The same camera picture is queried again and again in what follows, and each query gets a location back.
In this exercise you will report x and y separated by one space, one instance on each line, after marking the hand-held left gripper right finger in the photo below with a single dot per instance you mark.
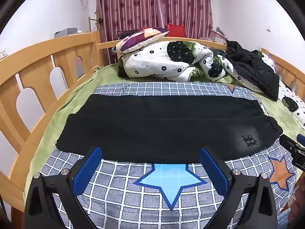
214 171

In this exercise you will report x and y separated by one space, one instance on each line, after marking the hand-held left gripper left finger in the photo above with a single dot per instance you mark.
87 169

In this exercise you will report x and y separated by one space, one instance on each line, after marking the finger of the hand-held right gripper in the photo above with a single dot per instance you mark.
287 142
301 140

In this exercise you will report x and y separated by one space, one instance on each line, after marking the black pants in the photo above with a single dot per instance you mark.
154 128

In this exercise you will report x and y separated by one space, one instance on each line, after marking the person's right hand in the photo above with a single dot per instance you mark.
299 205

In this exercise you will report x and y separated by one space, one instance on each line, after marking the checked star print bedsheet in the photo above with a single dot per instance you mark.
119 195

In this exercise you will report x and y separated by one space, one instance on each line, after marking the person's light blue clothing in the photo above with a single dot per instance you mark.
283 217

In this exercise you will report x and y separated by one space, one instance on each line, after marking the green blanket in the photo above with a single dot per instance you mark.
71 100

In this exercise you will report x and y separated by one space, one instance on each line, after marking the black jacket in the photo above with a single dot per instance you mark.
252 71

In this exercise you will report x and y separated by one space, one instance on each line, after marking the white floral quilt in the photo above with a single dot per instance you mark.
154 59

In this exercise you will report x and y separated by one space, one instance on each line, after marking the grey box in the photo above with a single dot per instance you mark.
69 31

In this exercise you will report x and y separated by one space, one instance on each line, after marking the colourful geometric pillow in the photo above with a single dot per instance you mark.
140 39

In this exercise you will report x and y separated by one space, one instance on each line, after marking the dark wooden chair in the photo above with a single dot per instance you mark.
126 33

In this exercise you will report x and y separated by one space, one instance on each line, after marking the wooden coat rack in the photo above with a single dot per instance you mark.
90 23

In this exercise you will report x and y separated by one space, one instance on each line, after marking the red box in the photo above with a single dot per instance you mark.
175 29

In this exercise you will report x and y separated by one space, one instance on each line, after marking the maroon striped curtain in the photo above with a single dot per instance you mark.
143 4

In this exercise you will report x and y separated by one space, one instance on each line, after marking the wooden bed frame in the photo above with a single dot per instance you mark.
35 59

